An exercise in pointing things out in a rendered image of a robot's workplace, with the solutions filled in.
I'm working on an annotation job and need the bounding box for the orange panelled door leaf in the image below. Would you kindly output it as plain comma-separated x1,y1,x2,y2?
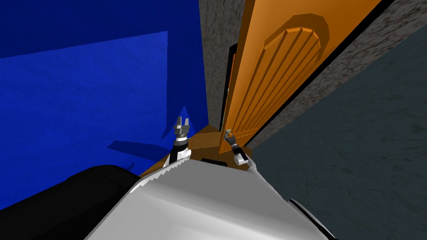
218,0,383,155

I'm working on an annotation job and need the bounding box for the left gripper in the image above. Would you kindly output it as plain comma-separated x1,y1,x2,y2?
173,116,191,136

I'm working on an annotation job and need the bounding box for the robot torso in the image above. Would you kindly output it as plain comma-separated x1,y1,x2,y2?
83,158,335,240

